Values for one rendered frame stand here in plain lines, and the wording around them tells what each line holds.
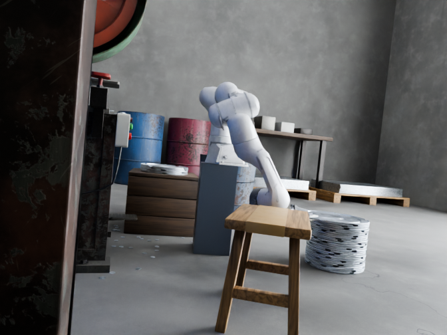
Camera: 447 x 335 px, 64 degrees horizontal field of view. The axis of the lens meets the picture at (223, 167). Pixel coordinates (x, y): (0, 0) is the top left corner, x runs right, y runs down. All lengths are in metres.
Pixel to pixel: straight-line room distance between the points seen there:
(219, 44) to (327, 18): 1.86
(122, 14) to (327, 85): 4.39
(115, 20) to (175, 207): 1.08
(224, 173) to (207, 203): 0.17
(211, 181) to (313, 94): 4.35
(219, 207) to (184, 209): 0.37
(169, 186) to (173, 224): 0.22
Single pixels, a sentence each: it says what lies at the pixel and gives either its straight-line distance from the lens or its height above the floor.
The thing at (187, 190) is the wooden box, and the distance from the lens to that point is 2.07.
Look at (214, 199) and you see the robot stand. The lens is 1.77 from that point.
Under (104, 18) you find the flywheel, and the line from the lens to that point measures 2.23.
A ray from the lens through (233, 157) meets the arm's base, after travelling 1.79.
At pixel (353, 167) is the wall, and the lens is 6.35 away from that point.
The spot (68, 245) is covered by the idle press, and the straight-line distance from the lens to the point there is 0.20.
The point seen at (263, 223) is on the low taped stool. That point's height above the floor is 0.33.
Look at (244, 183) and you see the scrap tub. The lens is 2.46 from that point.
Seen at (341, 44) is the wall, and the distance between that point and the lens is 6.35.
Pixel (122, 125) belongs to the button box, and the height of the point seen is 0.58.
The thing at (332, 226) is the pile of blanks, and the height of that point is 0.22.
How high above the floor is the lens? 0.52
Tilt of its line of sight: 3 degrees down
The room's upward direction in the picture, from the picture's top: 6 degrees clockwise
